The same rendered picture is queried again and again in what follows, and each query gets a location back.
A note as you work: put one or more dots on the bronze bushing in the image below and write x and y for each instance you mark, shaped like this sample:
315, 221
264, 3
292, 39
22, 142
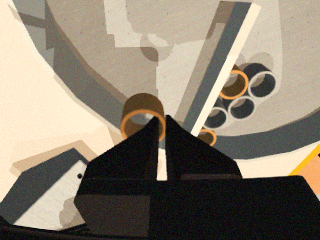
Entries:
208, 137
141, 103
238, 88

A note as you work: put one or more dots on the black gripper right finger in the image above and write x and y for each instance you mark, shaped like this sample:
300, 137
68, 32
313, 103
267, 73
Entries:
192, 158

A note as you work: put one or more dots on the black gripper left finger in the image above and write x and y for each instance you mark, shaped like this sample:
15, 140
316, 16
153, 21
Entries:
136, 156

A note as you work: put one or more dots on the grey round turntable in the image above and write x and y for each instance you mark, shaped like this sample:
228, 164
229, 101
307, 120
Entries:
102, 52

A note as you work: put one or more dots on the grey metal bushing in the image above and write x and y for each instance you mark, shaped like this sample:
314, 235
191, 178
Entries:
242, 112
220, 119
267, 87

